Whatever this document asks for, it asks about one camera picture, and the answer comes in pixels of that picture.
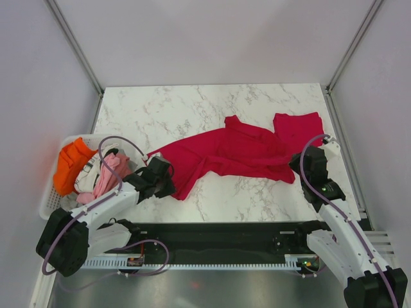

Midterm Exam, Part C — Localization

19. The red t-shirt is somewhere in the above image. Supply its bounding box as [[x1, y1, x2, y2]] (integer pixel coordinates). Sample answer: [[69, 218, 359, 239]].
[[273, 112, 324, 154], [148, 115, 295, 200]]

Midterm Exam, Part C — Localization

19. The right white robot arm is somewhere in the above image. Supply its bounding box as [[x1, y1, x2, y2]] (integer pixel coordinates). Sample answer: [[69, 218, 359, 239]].
[[290, 146, 408, 307]]

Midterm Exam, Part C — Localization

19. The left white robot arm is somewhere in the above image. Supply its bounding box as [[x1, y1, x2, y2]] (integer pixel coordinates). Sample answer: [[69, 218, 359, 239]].
[[35, 157, 176, 277]]

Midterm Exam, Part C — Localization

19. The folded red t-shirt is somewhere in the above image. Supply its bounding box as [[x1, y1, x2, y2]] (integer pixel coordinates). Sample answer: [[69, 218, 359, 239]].
[[273, 112, 324, 154]]

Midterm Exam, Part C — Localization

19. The dusty rose t-shirt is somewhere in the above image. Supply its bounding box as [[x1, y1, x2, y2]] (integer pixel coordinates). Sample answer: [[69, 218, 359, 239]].
[[112, 153, 132, 180]]

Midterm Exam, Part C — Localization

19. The pink t-shirt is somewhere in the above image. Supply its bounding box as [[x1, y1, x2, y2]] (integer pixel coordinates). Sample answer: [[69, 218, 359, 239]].
[[77, 153, 118, 205]]

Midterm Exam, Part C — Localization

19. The white printed t-shirt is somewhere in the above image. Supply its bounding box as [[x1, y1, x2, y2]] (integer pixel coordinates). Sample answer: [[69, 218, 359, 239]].
[[74, 143, 119, 193]]

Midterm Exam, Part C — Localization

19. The orange t-shirt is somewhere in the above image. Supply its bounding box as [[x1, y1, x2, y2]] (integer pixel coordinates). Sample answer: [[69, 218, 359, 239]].
[[53, 137, 97, 196]]

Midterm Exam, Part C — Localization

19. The grey t-shirt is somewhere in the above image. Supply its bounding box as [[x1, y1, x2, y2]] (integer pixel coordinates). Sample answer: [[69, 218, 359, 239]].
[[60, 192, 82, 212]]

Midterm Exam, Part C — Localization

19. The white plastic laundry basket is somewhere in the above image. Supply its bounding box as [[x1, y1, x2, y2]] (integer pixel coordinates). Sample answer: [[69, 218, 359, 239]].
[[39, 134, 144, 221]]

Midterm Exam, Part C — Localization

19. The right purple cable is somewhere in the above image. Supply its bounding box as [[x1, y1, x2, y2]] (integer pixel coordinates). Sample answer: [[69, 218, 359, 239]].
[[299, 134, 399, 308]]

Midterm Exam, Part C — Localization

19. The purple cable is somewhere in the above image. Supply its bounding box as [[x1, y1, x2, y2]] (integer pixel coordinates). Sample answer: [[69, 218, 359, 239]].
[[42, 135, 170, 293], [299, 134, 399, 308]]

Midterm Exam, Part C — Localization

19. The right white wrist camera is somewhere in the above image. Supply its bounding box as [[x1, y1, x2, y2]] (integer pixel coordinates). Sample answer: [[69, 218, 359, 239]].
[[321, 136, 341, 161]]

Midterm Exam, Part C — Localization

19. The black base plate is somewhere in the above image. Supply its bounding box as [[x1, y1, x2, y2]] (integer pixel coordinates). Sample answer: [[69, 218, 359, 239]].
[[121, 219, 341, 266]]

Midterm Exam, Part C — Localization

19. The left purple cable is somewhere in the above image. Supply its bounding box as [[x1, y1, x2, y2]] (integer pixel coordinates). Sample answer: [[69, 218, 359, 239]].
[[42, 135, 170, 293]]

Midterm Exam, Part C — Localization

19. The white slotted cable duct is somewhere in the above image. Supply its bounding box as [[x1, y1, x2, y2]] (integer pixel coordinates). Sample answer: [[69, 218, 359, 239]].
[[81, 254, 319, 271]]

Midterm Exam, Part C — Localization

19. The right aluminium frame post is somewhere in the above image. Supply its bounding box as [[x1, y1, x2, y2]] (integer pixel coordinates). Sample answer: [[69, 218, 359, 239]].
[[323, 0, 386, 96]]

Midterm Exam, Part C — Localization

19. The aluminium frame post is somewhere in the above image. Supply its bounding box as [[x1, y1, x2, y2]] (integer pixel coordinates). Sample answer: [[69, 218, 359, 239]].
[[44, 0, 104, 98], [323, 0, 386, 96]]

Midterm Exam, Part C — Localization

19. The left aluminium frame post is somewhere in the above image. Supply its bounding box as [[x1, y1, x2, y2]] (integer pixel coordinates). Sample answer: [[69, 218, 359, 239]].
[[44, 0, 104, 98]]

